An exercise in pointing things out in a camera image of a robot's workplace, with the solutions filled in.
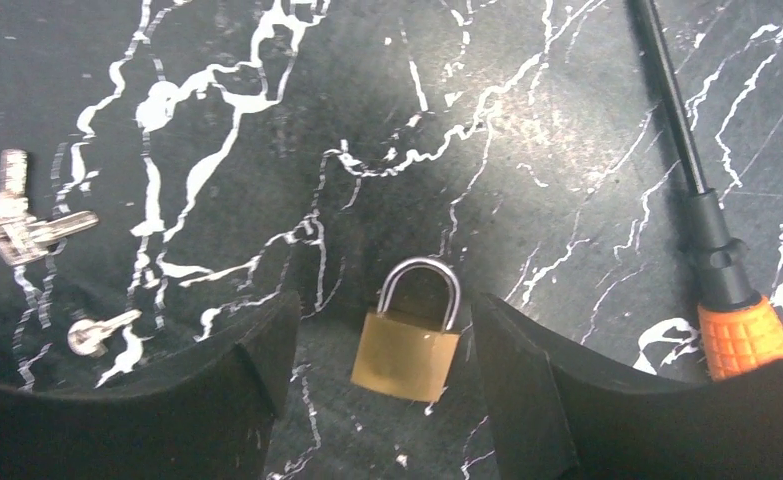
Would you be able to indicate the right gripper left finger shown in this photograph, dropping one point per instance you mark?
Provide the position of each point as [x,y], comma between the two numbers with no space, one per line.
[206,412]

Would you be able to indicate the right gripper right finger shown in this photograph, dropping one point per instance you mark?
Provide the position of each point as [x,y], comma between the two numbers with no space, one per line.
[559,410]

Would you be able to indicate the small silver key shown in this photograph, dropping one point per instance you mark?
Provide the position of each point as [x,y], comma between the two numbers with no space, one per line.
[85,337]

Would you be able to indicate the brass padlock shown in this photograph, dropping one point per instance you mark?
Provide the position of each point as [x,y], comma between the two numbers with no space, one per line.
[404,355]

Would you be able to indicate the silver key bunch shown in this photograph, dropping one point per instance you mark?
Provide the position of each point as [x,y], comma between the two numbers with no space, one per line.
[23,237]

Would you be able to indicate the orange handled screwdriver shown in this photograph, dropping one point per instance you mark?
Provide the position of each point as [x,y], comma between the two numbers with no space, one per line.
[740,329]

